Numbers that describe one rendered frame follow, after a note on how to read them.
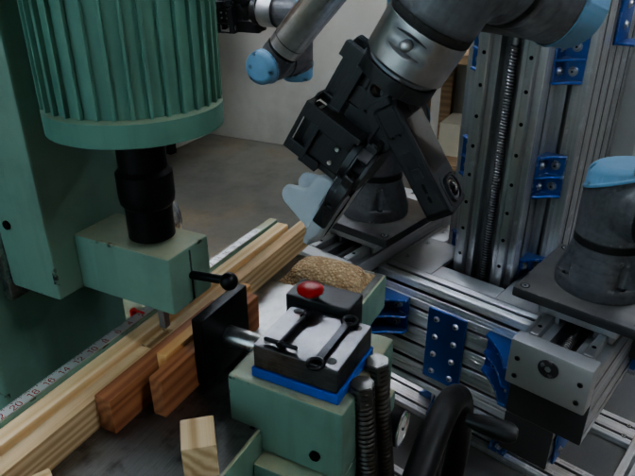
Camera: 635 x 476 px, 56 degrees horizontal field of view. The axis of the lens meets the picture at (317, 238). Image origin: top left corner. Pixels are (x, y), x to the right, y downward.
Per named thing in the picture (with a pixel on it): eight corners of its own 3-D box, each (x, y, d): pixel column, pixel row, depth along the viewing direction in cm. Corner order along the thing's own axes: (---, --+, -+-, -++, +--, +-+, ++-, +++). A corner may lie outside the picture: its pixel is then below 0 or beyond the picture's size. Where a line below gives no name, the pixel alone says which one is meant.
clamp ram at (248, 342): (251, 403, 67) (248, 337, 63) (197, 383, 70) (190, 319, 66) (291, 358, 74) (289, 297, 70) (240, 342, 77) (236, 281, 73)
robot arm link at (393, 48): (477, 43, 52) (453, 59, 45) (446, 87, 55) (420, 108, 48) (408, -7, 53) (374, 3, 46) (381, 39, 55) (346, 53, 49)
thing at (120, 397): (116, 434, 63) (110, 401, 61) (100, 427, 64) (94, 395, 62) (228, 331, 80) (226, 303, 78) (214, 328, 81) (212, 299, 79)
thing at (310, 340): (337, 406, 59) (338, 361, 56) (243, 373, 63) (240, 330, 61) (386, 335, 69) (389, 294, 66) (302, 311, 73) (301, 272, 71)
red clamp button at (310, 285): (316, 302, 65) (316, 295, 65) (292, 296, 66) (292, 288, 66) (328, 290, 67) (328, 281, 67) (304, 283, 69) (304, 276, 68)
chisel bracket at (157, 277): (176, 328, 66) (167, 261, 62) (83, 297, 72) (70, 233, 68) (215, 296, 72) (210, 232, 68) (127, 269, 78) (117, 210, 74)
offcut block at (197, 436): (183, 450, 61) (180, 419, 60) (215, 444, 62) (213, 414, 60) (184, 482, 58) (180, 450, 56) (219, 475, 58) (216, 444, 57)
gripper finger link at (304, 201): (273, 214, 65) (310, 150, 59) (316, 248, 64) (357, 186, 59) (258, 226, 62) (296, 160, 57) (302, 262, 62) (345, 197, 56)
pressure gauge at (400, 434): (394, 465, 96) (398, 427, 93) (372, 456, 98) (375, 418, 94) (407, 439, 101) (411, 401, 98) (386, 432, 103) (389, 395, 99)
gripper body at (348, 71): (314, 129, 63) (371, 28, 55) (379, 179, 62) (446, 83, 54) (278, 151, 56) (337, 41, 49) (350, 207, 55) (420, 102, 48)
